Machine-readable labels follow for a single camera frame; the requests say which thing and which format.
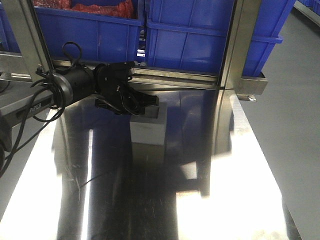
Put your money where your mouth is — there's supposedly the gray square base block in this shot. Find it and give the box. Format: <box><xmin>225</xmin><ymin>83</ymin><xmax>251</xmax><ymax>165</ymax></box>
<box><xmin>129</xmin><ymin>102</ymin><xmax>168</xmax><ymax>146</ymax></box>

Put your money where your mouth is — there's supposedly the blue plastic bin right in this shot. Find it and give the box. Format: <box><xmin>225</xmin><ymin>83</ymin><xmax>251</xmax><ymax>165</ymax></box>
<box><xmin>145</xmin><ymin>0</ymin><xmax>295</xmax><ymax>77</ymax></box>

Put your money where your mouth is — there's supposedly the stainless steel shelf frame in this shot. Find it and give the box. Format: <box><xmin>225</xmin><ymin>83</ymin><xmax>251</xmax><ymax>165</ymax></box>
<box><xmin>0</xmin><ymin>0</ymin><xmax>269</xmax><ymax>102</ymax></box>

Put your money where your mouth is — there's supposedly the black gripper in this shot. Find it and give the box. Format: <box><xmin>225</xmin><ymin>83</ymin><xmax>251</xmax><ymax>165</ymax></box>
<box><xmin>93</xmin><ymin>61</ymin><xmax>159</xmax><ymax>116</ymax></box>

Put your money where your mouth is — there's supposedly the red plastic bag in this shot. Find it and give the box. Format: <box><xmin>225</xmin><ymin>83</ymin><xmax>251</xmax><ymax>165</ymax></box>
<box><xmin>32</xmin><ymin>0</ymin><xmax>136</xmax><ymax>19</ymax></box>

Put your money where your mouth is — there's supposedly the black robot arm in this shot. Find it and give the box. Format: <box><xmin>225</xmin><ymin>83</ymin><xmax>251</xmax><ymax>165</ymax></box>
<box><xmin>0</xmin><ymin>61</ymin><xmax>159</xmax><ymax>152</ymax></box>

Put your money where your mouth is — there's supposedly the blue bin with red bags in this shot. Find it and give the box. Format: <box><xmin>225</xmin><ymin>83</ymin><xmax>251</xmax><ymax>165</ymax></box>
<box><xmin>34</xmin><ymin>0</ymin><xmax>144</xmax><ymax>63</ymax></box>

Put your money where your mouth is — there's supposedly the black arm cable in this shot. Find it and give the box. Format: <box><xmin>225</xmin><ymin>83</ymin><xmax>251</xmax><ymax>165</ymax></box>
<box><xmin>0</xmin><ymin>41</ymin><xmax>84</xmax><ymax>177</ymax></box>

